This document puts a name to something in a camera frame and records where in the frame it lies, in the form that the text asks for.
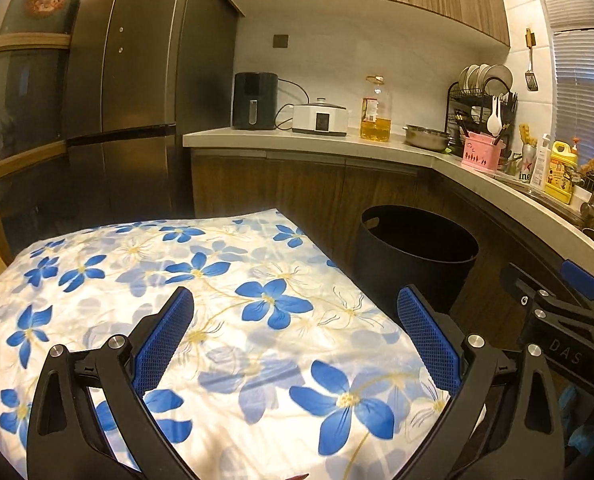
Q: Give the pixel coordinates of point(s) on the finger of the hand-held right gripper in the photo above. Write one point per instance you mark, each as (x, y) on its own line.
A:
(522, 285)
(584, 280)

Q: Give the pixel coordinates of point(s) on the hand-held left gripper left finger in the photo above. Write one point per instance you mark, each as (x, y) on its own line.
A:
(162, 340)

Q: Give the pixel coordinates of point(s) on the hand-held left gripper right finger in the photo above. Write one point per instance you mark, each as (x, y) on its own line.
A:
(429, 340)

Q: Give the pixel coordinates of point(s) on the black round bin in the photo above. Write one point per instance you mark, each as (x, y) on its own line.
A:
(407, 270)

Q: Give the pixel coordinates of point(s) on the person's right hand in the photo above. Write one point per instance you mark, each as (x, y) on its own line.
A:
(584, 435)

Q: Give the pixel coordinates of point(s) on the blue floral blanket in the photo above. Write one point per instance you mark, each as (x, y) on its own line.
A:
(252, 350)

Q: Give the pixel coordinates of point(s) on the yellow detergent jug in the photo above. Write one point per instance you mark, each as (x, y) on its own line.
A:
(561, 175)

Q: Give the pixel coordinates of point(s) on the silver drink can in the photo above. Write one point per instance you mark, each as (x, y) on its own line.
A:
(527, 165)

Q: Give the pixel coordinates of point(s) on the white slim bottle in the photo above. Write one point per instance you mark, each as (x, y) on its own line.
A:
(540, 165)

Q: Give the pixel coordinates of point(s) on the pink utensil holder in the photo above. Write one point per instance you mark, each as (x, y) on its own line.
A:
(482, 154)

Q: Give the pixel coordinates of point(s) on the yellow knobby brush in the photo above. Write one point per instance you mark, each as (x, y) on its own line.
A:
(527, 135)

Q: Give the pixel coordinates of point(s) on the white plastic spoon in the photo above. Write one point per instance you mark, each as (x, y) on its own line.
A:
(493, 122)

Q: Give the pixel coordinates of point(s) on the steel basin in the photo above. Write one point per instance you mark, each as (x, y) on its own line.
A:
(427, 139)

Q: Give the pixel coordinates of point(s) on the wooden base cabinets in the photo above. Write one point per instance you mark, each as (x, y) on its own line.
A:
(277, 185)

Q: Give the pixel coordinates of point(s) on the hanging metal spatula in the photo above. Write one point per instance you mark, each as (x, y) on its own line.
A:
(531, 80)

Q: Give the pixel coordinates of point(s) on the dark rimmed white plate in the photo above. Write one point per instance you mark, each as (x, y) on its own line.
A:
(499, 77)

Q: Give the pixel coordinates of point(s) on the cooking oil bottle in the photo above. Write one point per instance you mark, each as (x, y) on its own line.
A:
(376, 125)

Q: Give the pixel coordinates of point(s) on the window blinds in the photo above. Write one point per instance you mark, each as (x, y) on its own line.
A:
(584, 60)

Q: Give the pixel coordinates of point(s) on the grey kitchen countertop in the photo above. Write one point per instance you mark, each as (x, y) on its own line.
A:
(302, 144)

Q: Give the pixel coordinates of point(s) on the white electric cooker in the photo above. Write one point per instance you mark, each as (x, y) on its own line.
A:
(319, 119)

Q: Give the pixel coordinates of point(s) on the black air fryer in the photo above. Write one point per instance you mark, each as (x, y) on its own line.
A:
(254, 100)

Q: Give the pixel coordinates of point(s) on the dark steel refrigerator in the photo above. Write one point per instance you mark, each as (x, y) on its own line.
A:
(142, 60)

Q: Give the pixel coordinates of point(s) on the wooden glass door cabinet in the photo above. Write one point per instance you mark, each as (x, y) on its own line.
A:
(22, 95)

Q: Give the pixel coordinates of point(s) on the dark wall socket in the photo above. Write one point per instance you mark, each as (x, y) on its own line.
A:
(280, 41)

